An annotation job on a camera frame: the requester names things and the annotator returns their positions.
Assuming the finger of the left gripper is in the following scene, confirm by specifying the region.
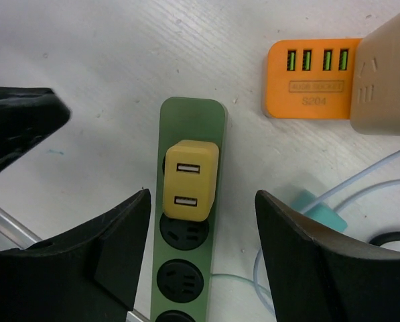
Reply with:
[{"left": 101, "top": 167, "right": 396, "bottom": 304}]
[{"left": 0, "top": 87, "right": 71, "bottom": 172}]

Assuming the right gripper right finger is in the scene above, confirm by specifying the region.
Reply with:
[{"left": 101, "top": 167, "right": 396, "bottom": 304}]
[{"left": 255, "top": 190, "right": 400, "bottom": 321}]

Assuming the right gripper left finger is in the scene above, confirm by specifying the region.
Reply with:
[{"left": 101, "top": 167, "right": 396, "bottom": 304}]
[{"left": 0, "top": 189, "right": 151, "bottom": 321}]

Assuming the teal charger cube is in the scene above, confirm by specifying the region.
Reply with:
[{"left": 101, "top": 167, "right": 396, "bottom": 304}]
[{"left": 289, "top": 190, "right": 348, "bottom": 233}]

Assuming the green power strip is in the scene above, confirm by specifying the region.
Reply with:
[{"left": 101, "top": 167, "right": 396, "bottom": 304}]
[{"left": 150, "top": 97, "right": 227, "bottom": 321}]

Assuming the yellow usb charger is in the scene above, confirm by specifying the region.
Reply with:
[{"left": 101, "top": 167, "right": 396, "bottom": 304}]
[{"left": 163, "top": 140, "right": 219, "bottom": 222}]

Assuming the beige cube socket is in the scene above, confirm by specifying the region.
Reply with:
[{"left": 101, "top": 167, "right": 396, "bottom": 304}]
[{"left": 350, "top": 13, "right": 400, "bottom": 136}]

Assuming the orange usb hub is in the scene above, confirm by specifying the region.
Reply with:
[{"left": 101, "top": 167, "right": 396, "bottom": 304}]
[{"left": 263, "top": 38, "right": 360, "bottom": 120}]

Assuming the black power cord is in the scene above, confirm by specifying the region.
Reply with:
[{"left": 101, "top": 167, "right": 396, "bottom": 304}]
[{"left": 369, "top": 230, "right": 400, "bottom": 251}]

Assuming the light blue usb cable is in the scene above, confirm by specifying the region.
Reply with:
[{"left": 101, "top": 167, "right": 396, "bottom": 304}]
[{"left": 211, "top": 144, "right": 400, "bottom": 316}]

